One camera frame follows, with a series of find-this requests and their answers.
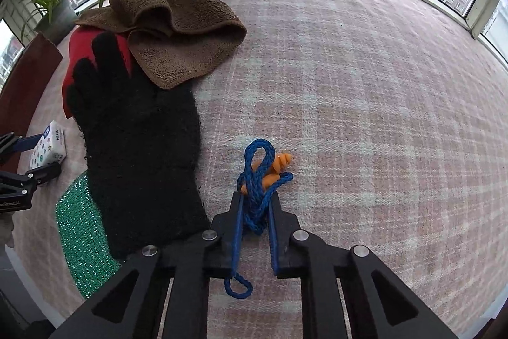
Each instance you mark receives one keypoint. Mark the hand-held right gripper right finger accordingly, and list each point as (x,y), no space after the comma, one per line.
(274,243)

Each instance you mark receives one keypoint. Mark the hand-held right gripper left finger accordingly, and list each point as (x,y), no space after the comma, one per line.
(237,231)

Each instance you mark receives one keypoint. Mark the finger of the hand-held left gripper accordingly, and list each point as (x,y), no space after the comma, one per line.
(27,143)
(43,173)

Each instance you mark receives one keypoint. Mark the white patterned tissue packet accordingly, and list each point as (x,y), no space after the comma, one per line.
(47,148)

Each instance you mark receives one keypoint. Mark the maroon cardboard box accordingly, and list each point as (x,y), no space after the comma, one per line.
(31,85)

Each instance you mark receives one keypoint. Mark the black knit glove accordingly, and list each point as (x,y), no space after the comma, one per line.
(139,132)

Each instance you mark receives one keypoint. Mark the red cloth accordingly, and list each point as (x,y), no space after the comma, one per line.
(81,45)

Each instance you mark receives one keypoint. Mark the brown towel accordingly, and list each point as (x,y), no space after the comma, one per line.
(186,29)

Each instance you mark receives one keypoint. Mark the green glitter scrub cloth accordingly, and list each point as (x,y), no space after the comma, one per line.
(77,227)

